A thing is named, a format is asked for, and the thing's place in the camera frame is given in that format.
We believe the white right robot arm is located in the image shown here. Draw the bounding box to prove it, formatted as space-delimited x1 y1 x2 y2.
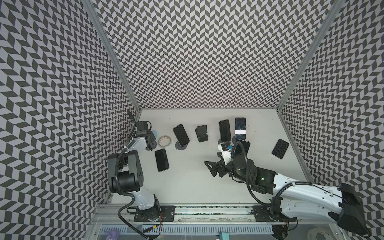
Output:
205 140 371 238

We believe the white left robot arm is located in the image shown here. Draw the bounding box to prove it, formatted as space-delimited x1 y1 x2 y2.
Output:
107 112 163 222

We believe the purple round stand back left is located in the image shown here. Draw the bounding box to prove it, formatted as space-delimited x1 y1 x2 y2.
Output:
175 141 188 151

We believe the purple phone on stand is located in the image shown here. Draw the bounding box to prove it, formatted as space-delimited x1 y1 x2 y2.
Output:
219 120 232 143

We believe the phone back right on stand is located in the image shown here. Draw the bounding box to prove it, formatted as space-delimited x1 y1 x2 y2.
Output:
235 118 246 140

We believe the light blue earbuds case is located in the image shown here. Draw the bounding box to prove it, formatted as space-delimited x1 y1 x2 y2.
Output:
152 130 158 139

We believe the clear packing tape roll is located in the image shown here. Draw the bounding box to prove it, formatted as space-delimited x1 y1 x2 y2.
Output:
158 136 172 148

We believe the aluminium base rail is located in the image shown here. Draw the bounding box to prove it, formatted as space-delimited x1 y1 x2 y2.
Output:
89 203 340 236

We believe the aluminium corner post left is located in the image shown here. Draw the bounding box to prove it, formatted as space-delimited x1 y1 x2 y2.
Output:
82 0 141 112

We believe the aluminium corner post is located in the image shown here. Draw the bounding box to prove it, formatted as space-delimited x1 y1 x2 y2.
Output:
82 0 141 112
275 0 346 111

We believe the aluminium corner post right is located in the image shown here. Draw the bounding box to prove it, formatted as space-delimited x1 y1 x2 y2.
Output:
275 0 346 111

